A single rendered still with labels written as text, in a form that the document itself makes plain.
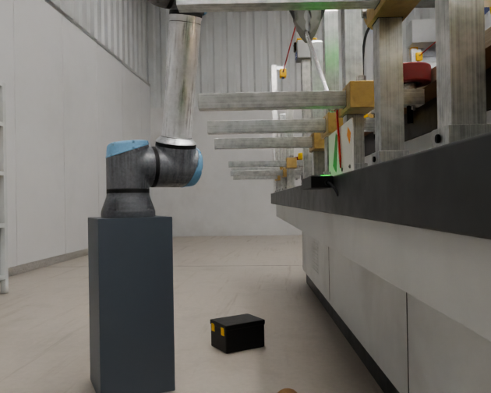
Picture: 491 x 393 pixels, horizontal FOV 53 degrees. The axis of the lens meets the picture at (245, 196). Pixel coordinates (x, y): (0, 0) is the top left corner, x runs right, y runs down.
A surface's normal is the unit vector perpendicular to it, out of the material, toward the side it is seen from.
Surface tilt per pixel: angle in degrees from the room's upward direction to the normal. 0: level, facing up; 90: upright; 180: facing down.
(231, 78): 90
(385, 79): 90
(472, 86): 90
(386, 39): 90
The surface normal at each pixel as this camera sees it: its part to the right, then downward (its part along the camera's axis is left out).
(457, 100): 0.00, 0.00
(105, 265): 0.43, -0.01
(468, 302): -1.00, 0.02
